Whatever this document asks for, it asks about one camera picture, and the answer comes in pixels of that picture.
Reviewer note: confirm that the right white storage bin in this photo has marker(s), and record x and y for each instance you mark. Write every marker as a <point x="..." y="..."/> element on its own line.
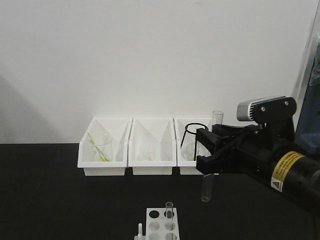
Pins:
<point x="186" y="167"/>

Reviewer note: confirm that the small glass beaker middle bin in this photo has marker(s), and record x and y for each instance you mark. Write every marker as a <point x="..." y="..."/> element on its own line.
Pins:
<point x="148" y="152"/>

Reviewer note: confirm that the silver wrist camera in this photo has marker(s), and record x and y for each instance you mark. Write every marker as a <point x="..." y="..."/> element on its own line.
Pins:
<point x="274" y="115"/>

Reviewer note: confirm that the yellow green stirring stick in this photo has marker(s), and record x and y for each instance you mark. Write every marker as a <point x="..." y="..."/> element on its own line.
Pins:
<point x="99" y="151"/>

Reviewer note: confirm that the clear glass test tube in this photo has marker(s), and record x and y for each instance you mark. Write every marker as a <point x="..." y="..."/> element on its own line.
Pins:
<point x="207" y="180"/>

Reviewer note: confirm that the glass flask in right bin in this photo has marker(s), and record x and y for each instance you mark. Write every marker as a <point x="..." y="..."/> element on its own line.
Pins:
<point x="191" y="150"/>

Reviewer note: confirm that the black wire tripod stand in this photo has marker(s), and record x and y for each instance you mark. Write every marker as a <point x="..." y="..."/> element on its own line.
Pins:
<point x="190" y="131"/>

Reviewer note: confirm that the white test tube rack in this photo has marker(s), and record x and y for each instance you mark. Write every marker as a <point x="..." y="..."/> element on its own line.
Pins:
<point x="158" y="226"/>

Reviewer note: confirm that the left white storage bin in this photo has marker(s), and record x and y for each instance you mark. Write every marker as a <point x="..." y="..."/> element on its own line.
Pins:
<point x="119" y="129"/>

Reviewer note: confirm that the glass beaker in left bin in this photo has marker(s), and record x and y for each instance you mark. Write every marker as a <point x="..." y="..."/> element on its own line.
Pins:
<point x="104" y="142"/>

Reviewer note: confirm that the middle white storage bin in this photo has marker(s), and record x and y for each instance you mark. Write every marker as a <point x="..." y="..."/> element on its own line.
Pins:
<point x="159" y="132"/>

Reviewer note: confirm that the white storage bin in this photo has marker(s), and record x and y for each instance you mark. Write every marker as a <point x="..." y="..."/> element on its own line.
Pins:
<point x="186" y="167"/>
<point x="119" y="129"/>
<point x="159" y="132"/>

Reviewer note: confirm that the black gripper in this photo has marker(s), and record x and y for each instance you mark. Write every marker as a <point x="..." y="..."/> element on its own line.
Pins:
<point x="249" y="150"/>

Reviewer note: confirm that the grey blue pegboard drying rack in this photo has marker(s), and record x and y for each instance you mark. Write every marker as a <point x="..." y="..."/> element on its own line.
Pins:
<point x="307" y="134"/>

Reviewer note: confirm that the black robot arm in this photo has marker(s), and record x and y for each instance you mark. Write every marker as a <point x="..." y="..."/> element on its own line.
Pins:
<point x="276" y="164"/>

